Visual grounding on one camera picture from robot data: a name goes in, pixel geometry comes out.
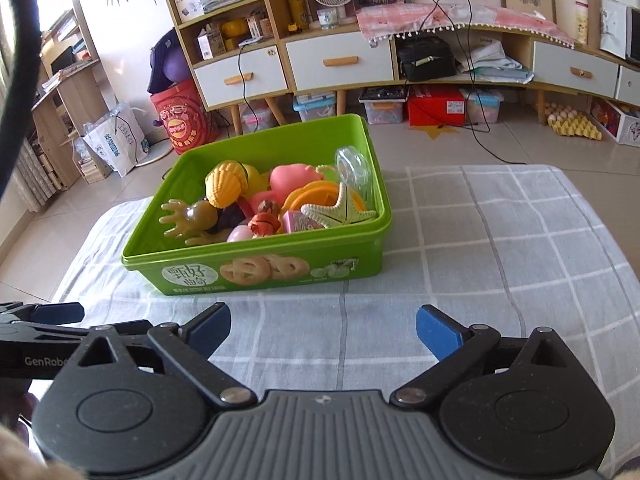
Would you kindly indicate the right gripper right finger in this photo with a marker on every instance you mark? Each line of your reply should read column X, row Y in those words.
column 461, row 354

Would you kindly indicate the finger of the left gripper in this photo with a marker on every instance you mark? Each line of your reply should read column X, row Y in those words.
column 46, row 314

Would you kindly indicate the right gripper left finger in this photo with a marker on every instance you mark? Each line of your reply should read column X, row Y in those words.
column 186, row 348

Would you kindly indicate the pink clear capsule egg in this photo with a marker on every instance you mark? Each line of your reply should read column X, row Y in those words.
column 239, row 233

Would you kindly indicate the tan rubber hand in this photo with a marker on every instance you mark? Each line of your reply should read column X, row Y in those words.
column 206, row 238
column 185, row 220

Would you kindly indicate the purple toy grapes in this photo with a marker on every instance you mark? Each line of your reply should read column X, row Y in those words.
column 229, row 217

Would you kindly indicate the orange brown small figurine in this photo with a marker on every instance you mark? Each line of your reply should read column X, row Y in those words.
column 266, row 221

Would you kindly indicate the pink toy milk carton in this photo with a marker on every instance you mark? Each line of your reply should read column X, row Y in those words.
column 294, row 221

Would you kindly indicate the yellow toy corn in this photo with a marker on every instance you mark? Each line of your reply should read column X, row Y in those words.
column 225, row 183

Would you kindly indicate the yellow toy bowl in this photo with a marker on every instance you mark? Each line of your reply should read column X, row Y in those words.
column 255, row 181

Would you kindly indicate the beige toy starfish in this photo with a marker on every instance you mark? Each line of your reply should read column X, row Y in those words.
column 343, row 213

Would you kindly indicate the pink toy pig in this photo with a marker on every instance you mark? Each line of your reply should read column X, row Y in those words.
column 283, row 180

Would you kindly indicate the clear plastic lens case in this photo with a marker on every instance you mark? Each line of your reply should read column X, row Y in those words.
column 354, row 169

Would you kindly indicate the left gloved hand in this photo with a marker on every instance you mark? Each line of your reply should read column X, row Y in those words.
column 14, row 408

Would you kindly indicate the green plastic cookie box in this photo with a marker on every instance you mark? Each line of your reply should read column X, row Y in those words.
column 282, row 259

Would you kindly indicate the red snack bucket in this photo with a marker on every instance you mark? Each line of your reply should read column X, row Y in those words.
column 181, row 112

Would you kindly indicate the wooden desk shelf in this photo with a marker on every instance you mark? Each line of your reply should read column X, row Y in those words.
column 70, row 94

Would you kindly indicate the red storage box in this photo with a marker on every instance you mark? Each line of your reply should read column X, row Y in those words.
column 436, row 105

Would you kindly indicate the yellow egg tray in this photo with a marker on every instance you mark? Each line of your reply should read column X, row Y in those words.
column 565, row 120

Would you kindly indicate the black bag on shelf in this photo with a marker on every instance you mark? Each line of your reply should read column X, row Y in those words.
column 426, row 58

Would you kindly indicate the wooden cabinet with white drawers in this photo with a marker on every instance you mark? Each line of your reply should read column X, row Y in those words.
column 340, row 58

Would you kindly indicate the pink checked cloth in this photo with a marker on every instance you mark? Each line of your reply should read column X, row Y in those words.
column 406, row 19

